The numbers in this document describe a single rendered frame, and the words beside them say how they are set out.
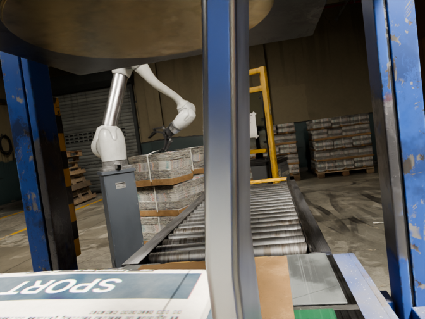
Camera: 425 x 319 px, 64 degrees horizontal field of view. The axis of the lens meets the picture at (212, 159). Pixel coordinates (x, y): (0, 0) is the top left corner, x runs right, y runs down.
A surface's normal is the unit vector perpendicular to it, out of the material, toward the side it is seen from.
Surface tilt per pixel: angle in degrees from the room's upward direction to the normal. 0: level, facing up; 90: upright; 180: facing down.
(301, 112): 90
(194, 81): 90
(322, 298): 0
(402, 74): 90
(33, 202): 90
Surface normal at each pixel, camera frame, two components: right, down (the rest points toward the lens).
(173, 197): -0.48, 0.11
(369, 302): -0.12, -0.99
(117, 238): 0.44, 0.00
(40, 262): -0.17, 0.07
